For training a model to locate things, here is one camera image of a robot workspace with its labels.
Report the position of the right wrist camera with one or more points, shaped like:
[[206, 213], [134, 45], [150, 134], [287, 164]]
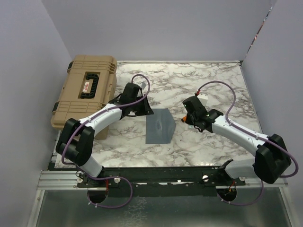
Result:
[[202, 97]]

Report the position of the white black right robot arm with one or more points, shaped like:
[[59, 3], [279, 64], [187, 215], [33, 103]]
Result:
[[270, 158]]

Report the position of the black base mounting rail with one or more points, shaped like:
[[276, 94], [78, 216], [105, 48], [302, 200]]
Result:
[[158, 182]]

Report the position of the aluminium extrusion rail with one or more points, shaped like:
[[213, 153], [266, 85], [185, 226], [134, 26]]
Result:
[[61, 180]]

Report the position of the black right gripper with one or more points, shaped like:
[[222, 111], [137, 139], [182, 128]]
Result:
[[188, 120]]

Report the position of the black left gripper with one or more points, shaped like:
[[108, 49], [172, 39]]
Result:
[[147, 109]]

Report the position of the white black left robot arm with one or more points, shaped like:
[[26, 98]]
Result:
[[76, 139]]

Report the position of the tan plastic tool case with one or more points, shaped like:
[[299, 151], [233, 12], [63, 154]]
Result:
[[89, 86]]

